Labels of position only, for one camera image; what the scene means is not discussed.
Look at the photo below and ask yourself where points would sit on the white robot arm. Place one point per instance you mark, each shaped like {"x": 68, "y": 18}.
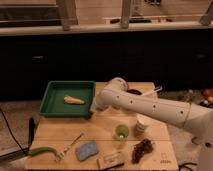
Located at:
{"x": 193, "y": 118}

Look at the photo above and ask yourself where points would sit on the dark brown bowl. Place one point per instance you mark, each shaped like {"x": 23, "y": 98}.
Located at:
{"x": 134, "y": 91}

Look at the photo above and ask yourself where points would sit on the green cup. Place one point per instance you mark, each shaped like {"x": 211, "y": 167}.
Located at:
{"x": 121, "y": 132}

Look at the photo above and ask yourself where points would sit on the white plastic spoon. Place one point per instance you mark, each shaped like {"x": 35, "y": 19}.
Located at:
{"x": 155, "y": 90}

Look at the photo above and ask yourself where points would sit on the green plastic tray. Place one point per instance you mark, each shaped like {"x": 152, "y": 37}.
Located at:
{"x": 53, "y": 104}

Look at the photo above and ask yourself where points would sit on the blue sponge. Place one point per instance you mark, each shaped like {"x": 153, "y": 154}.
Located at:
{"x": 86, "y": 150}

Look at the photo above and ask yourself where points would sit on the white window railing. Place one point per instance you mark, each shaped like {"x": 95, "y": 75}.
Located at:
{"x": 34, "y": 17}

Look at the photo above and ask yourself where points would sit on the brown dried food pile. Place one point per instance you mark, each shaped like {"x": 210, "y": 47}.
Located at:
{"x": 140, "y": 149}

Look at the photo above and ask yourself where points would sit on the silver fork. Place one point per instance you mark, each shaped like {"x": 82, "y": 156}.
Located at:
{"x": 62, "y": 154}

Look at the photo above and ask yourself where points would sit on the spice bottle rack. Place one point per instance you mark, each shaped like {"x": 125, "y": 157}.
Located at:
{"x": 203, "y": 97}

